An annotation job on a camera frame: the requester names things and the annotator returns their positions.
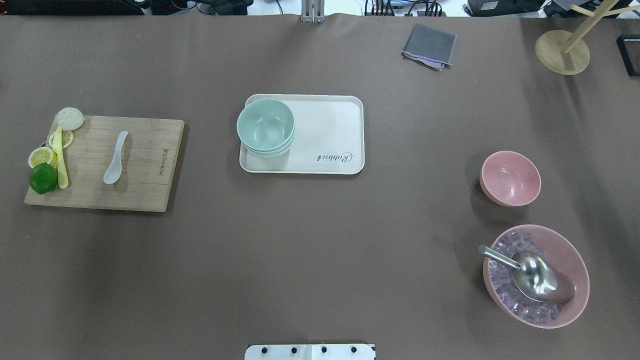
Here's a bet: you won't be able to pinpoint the small pink bowl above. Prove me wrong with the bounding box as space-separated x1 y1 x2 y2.
478 150 542 207

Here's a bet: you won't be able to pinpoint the white ceramic spoon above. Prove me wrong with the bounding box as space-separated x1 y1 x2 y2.
103 130 130 185

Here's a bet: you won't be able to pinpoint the large pink ice bowl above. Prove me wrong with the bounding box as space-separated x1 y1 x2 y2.
478 224 590 330

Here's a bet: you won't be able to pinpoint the cream serving tray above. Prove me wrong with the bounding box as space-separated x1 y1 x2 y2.
238 93 365 175

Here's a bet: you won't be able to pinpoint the stacked green bowls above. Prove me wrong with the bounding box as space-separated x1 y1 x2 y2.
236 98 297 157

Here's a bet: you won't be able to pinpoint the grey folded cloth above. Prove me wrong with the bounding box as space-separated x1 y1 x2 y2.
401 23 457 71

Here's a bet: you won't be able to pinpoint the wooden cutting board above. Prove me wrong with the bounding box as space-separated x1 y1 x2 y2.
24 115 185 213

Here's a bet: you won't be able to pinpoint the metal ice scoop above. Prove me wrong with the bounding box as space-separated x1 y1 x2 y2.
478 244 576 305

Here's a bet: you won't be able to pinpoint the lemon slice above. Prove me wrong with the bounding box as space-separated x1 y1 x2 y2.
27 146 58 169
47 130 74 150

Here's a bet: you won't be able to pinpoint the yellow plastic knife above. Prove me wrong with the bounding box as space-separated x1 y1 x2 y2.
52 126 70 189

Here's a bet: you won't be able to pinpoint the wooden mug tree stand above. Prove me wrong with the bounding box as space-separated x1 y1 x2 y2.
535 0 640 76

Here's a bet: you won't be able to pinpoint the green lime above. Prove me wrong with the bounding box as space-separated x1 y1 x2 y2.
29 162 58 195

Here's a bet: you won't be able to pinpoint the dark brown tray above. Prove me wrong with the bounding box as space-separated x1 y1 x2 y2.
616 34 640 76

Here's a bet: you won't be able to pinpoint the aluminium frame post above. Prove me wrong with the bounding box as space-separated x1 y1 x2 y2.
301 0 326 23

